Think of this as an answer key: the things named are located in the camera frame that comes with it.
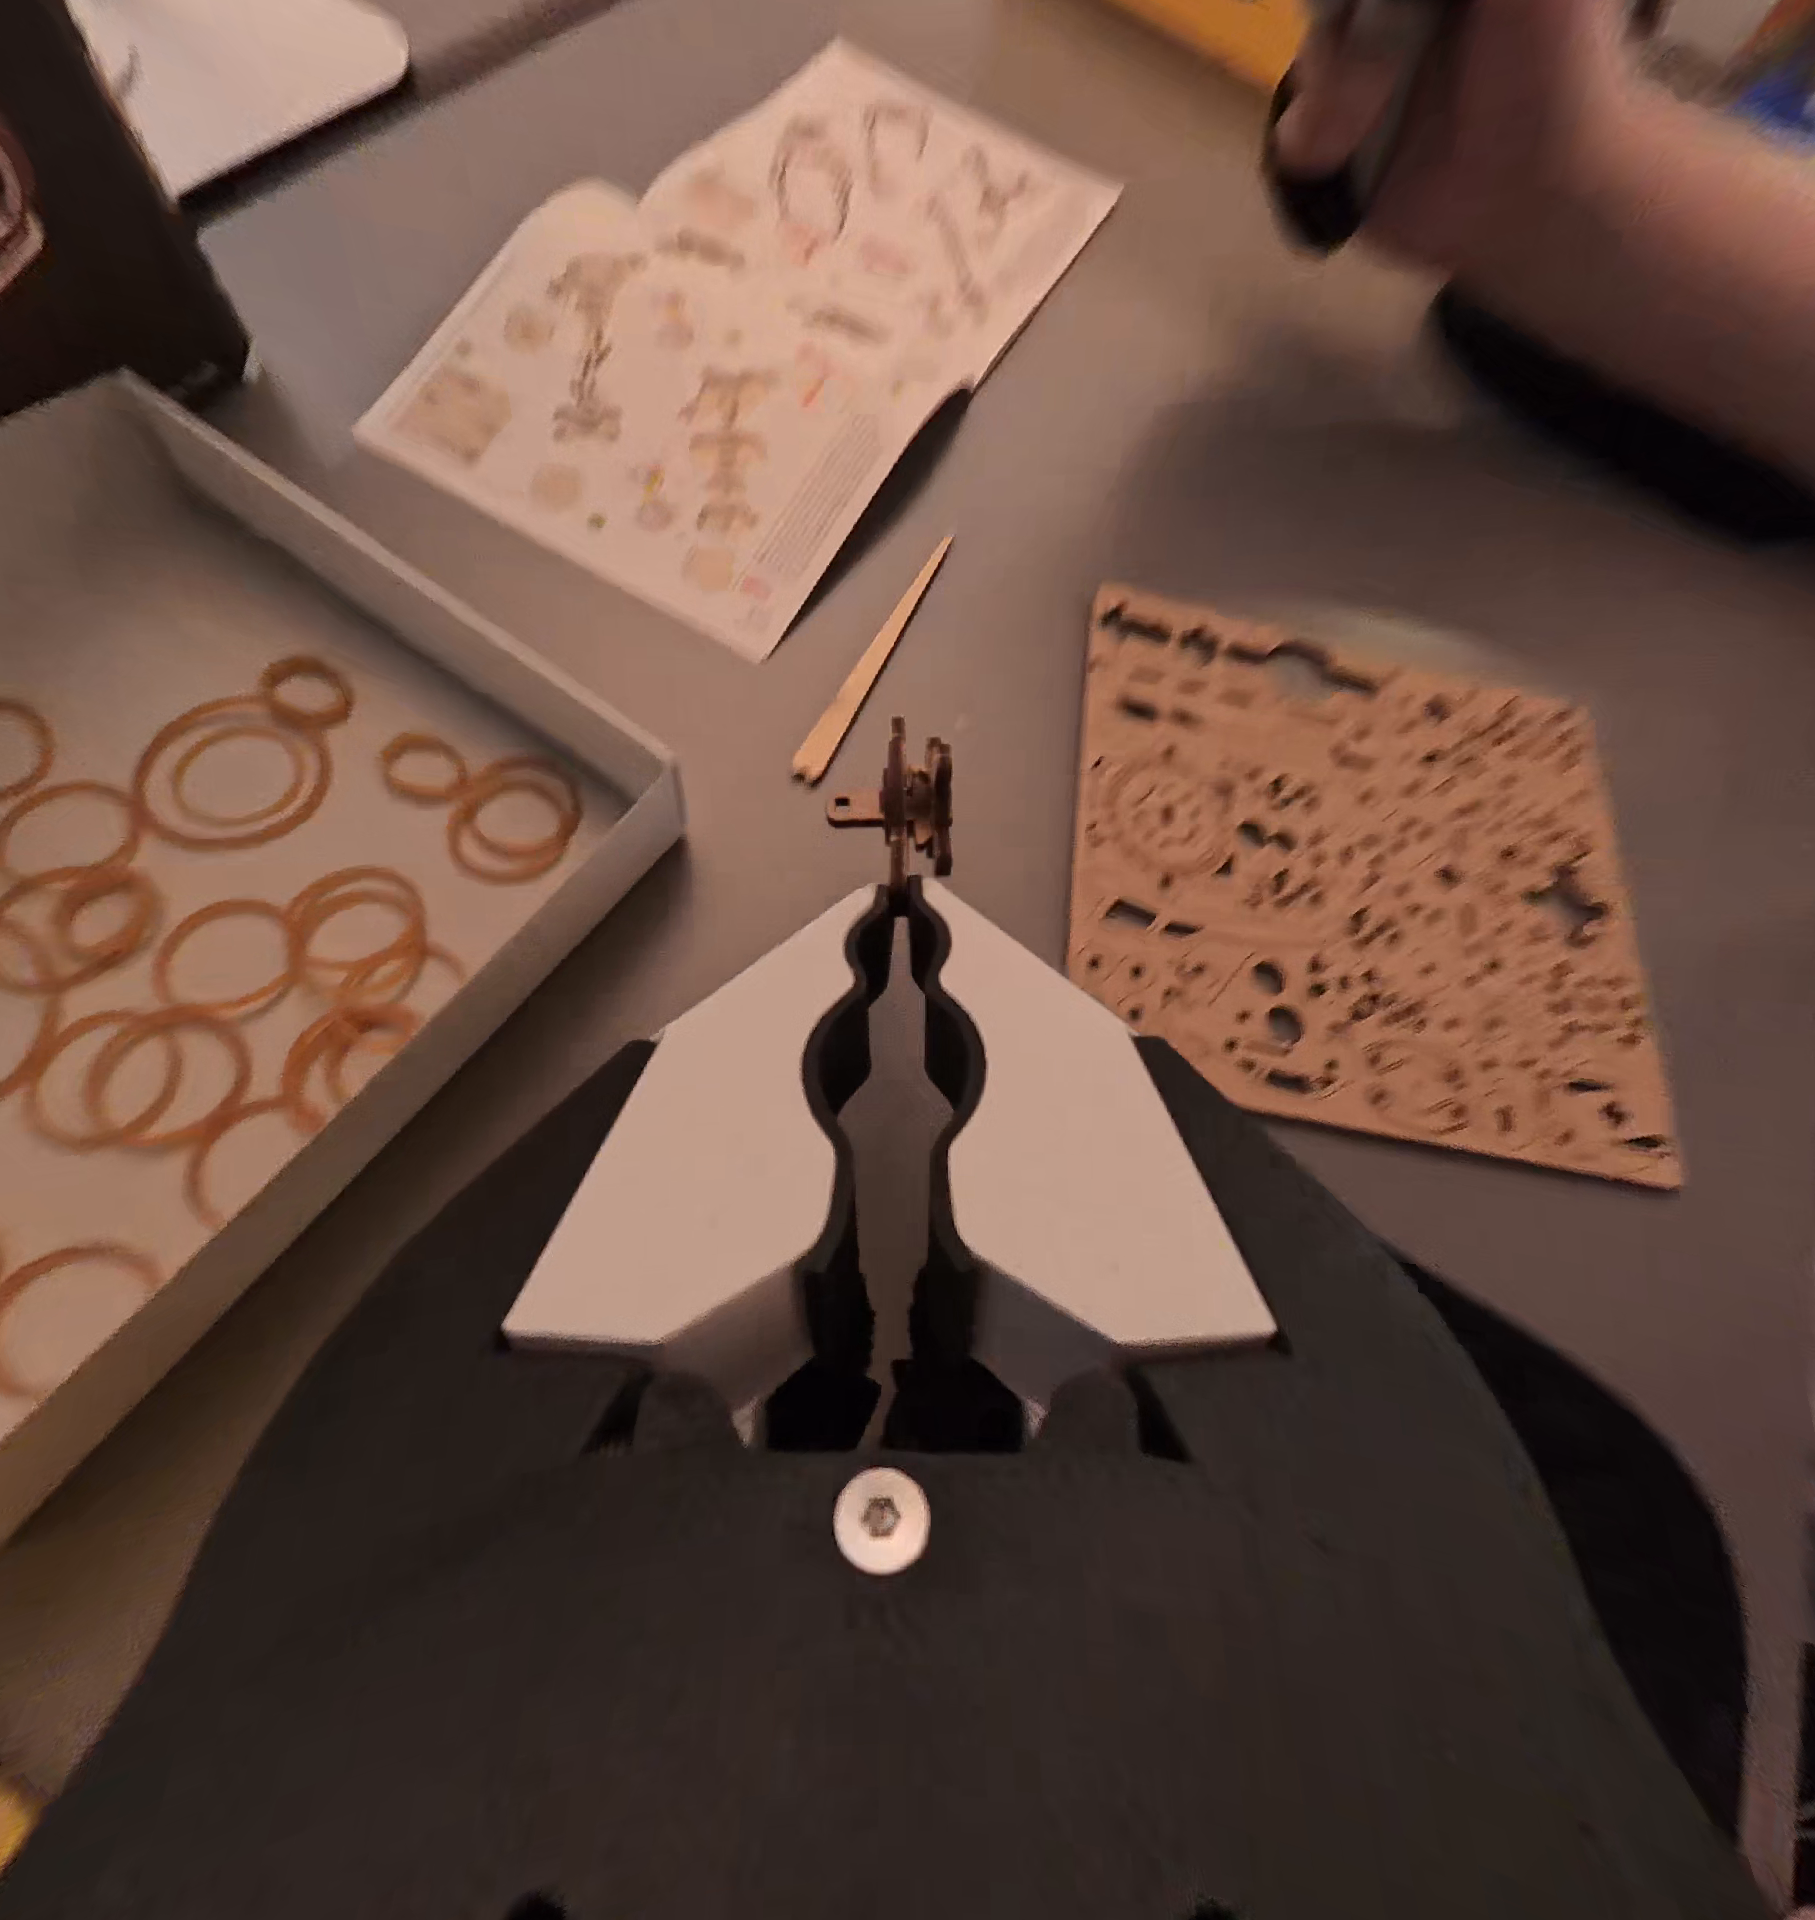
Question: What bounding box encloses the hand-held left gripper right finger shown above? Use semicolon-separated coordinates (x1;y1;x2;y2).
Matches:
908;883;1282;1417

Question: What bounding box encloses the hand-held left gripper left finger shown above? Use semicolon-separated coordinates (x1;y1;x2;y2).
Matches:
501;883;898;1421

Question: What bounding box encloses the wooden gear model assembly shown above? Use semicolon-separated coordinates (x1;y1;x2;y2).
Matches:
824;716;958;910

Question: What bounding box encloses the person's right forearm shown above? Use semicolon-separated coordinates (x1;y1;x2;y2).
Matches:
1356;0;1815;504

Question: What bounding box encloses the laser-cut wooden parts sheet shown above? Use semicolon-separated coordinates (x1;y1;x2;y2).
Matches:
1064;585;1684;1189

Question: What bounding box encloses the black model kit box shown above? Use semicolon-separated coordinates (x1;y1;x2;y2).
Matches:
0;0;252;449

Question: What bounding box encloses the pointed wooden stick tool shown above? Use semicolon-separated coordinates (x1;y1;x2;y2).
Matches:
789;533;958;786

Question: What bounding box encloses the pile of rubber bands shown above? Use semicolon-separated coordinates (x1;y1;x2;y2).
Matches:
0;655;586;1404

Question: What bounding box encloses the illustrated instruction booklet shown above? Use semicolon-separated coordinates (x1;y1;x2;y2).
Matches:
354;39;1125;665

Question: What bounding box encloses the white cardboard box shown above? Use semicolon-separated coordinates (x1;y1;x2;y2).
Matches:
0;369;687;1572

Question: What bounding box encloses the yellow plastic bin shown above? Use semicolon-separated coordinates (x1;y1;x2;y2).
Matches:
1102;0;1308;92

